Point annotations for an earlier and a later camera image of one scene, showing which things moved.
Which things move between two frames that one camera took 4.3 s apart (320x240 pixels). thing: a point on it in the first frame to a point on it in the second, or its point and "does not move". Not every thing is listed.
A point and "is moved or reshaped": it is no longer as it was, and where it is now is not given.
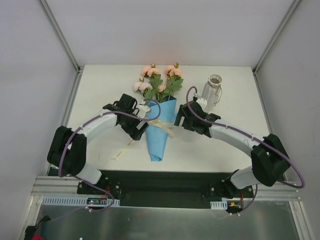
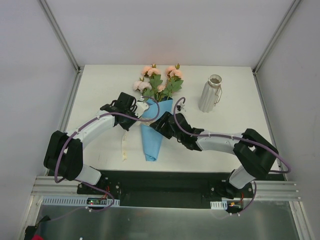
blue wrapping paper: x=164 y=108 is moved or reshaped
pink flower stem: x=174 y=82 does not move
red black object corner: x=31 y=233 does not move
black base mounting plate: x=189 y=189 does not move
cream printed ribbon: x=169 y=129 is moved or reshaped
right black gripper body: x=186 y=119 to x=164 y=124
